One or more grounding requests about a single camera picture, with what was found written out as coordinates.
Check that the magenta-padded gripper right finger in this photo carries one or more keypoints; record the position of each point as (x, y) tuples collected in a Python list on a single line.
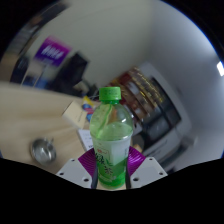
[(148, 170)]

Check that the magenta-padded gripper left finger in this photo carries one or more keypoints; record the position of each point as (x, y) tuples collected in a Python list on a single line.
[(75, 171)]

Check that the green tea drink bottle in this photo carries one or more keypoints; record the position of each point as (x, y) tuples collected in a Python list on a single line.
[(111, 133)]

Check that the white booklet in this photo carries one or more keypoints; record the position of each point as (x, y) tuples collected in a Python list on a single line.
[(86, 138)]

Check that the small metal cup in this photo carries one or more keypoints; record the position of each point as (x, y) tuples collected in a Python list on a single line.
[(43, 151)]

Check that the black framed glass door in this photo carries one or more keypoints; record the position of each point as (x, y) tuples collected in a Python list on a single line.
[(161, 116)]

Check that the small beige notebook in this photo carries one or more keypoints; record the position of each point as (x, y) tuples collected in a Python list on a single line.
[(75, 115)]

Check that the purple sign board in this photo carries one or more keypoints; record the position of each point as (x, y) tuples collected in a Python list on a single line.
[(52, 50)]

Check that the ceiling light panel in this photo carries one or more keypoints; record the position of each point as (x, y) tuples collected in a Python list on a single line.
[(220, 68)]

